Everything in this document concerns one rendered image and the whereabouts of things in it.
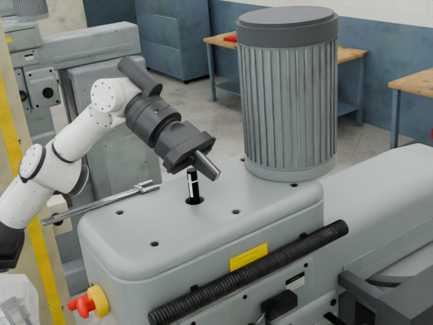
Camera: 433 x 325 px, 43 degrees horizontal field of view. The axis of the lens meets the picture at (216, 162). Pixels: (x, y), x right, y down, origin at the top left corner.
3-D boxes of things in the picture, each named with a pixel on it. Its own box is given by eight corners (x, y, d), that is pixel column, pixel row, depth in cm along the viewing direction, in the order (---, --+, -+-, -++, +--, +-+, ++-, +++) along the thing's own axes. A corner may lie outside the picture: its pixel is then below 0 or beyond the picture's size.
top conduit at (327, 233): (158, 335, 90) (155, 319, 89) (146, 322, 94) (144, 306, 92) (349, 236, 112) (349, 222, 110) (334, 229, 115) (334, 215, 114)
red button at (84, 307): (84, 324, 99) (80, 307, 98) (76, 313, 102) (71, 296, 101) (100, 316, 101) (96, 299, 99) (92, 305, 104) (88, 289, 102)
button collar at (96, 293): (102, 324, 100) (96, 298, 98) (89, 307, 105) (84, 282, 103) (112, 320, 101) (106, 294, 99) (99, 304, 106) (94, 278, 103)
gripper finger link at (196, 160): (214, 182, 102) (191, 161, 104) (220, 171, 100) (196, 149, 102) (209, 186, 101) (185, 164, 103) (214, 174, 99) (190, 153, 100)
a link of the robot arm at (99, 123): (131, 99, 104) (91, 137, 111) (159, 96, 111) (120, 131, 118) (115, 71, 105) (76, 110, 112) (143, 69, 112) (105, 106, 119)
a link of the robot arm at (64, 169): (116, 120, 119) (69, 165, 129) (76, 100, 113) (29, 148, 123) (116, 157, 113) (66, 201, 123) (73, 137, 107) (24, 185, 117)
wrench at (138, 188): (45, 229, 102) (44, 225, 102) (38, 221, 105) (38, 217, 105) (160, 188, 113) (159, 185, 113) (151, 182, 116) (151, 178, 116)
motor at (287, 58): (285, 193, 107) (279, 29, 94) (227, 162, 122) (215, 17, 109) (356, 162, 117) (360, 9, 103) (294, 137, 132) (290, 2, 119)
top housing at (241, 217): (136, 351, 94) (121, 275, 87) (80, 279, 114) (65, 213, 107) (333, 248, 116) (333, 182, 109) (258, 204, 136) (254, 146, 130)
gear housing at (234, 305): (187, 365, 103) (181, 324, 99) (131, 300, 122) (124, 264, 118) (317, 292, 119) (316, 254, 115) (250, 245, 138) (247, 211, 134)
